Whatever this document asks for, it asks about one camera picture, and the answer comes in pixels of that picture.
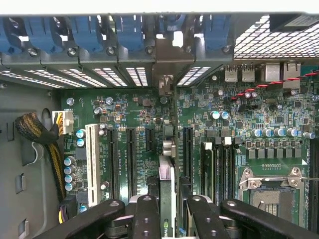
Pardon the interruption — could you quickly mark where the short black expansion slot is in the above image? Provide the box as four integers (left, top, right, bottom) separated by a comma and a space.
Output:
145, 127, 155, 154

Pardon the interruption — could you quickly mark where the CPU socket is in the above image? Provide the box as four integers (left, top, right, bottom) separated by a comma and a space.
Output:
238, 166, 310, 225

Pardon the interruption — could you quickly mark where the red black twisted wire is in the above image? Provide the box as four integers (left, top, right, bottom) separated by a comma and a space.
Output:
230, 69, 319, 101

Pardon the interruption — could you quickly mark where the braided power cable bundle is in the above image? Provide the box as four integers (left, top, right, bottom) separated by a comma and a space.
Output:
14, 112, 67, 203

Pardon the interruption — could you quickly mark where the black RAM slot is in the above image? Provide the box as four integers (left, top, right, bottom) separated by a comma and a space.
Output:
215, 143, 224, 200
224, 136, 235, 200

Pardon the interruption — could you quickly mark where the black power connector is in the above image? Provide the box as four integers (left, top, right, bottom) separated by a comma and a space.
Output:
59, 195, 78, 225

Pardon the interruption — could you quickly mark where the white expansion slot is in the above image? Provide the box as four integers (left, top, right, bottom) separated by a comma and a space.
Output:
85, 123, 101, 208

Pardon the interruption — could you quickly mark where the white power connector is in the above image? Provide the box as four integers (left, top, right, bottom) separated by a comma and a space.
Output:
52, 110, 74, 135

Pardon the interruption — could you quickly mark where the open black PC case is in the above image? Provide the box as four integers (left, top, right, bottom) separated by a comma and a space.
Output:
0, 9, 319, 239

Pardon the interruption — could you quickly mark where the green motherboard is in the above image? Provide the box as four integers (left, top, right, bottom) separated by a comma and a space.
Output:
58, 62, 319, 239

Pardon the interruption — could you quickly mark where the blue card retention clip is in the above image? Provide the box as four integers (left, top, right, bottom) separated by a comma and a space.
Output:
71, 15, 101, 52
115, 14, 146, 51
203, 14, 233, 51
27, 16, 55, 54
159, 13, 186, 38

